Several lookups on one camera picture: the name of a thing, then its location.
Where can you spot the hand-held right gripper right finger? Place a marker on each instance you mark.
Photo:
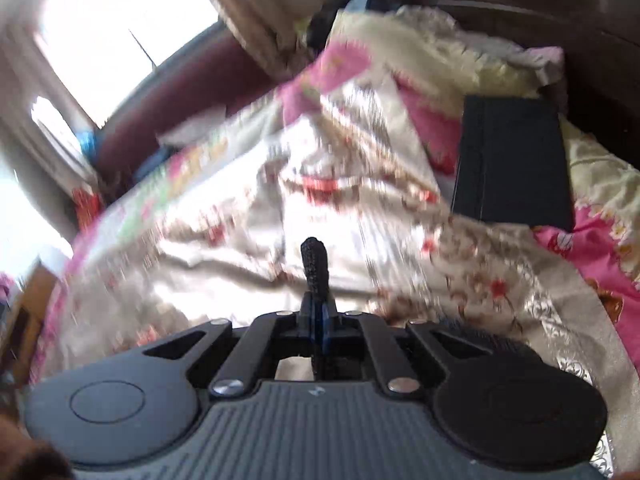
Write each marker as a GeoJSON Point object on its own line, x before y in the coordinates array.
{"type": "Point", "coordinates": [326, 322]}

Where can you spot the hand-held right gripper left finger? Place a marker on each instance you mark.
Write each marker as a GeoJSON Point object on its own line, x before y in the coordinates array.
{"type": "Point", "coordinates": [306, 322]}

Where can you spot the cream floral satin bedspread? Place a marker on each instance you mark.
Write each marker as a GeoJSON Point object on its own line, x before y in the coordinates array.
{"type": "Point", "coordinates": [280, 220]}

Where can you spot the green floral blanket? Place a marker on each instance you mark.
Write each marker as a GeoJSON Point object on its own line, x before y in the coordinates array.
{"type": "Point", "coordinates": [165, 180]}

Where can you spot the white cloth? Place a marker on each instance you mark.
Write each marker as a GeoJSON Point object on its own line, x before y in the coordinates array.
{"type": "Point", "coordinates": [195, 125]}

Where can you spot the folded dark garment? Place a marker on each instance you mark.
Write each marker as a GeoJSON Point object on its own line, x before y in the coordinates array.
{"type": "Point", "coordinates": [510, 160]}

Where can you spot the red bag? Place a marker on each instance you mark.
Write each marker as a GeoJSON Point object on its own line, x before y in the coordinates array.
{"type": "Point", "coordinates": [87, 207]}

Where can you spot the maroon padded window seat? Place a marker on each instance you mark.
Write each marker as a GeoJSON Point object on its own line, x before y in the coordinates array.
{"type": "Point", "coordinates": [200, 80]}

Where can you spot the wooden desk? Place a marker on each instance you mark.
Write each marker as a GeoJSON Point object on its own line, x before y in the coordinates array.
{"type": "Point", "coordinates": [30, 310]}

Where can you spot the blue plastic bag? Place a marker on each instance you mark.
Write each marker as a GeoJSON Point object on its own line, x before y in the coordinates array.
{"type": "Point", "coordinates": [86, 145]}

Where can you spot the floral pillow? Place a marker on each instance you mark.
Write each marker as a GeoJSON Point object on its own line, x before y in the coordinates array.
{"type": "Point", "coordinates": [430, 50]}

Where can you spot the pile of dark clothes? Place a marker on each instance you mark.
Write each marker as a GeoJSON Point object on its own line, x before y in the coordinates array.
{"type": "Point", "coordinates": [325, 20]}

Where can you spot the beige curtain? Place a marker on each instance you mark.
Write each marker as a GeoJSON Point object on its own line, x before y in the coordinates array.
{"type": "Point", "coordinates": [40, 125]}
{"type": "Point", "coordinates": [270, 5]}

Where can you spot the blue cloth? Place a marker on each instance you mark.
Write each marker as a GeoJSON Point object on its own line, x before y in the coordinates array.
{"type": "Point", "coordinates": [372, 0]}

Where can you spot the window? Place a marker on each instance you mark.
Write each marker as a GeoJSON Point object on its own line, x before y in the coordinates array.
{"type": "Point", "coordinates": [125, 25]}

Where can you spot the dark wooden headboard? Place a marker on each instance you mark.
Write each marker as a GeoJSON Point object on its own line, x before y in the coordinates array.
{"type": "Point", "coordinates": [590, 25]}

